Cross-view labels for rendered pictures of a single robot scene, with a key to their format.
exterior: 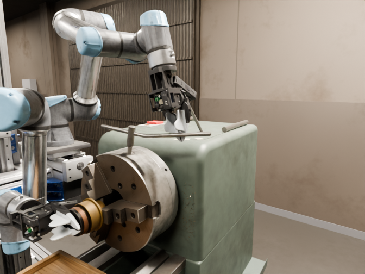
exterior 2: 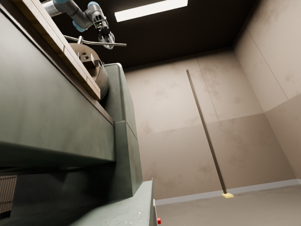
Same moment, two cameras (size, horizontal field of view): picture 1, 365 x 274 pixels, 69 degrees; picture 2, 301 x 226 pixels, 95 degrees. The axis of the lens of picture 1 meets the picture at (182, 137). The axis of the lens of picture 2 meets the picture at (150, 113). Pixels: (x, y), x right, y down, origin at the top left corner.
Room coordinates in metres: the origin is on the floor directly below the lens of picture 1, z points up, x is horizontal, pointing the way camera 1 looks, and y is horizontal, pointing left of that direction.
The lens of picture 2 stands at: (0.19, 0.20, 0.64)
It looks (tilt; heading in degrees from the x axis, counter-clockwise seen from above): 21 degrees up; 325
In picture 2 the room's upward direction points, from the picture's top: 9 degrees counter-clockwise
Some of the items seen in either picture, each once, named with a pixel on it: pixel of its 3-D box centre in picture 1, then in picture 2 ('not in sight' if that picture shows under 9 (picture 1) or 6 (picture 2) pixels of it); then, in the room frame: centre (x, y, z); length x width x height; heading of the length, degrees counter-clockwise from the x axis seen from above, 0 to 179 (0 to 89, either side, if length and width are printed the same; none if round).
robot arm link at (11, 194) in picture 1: (11, 204); not in sight; (0.76, 0.53, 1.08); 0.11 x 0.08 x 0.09; 58
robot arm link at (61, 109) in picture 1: (56, 109); not in sight; (1.27, 0.61, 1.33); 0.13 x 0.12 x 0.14; 127
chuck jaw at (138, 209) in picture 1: (129, 211); (82, 61); (0.70, 0.15, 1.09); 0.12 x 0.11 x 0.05; 58
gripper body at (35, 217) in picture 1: (37, 217); not in sight; (0.67, 0.40, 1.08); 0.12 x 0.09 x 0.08; 58
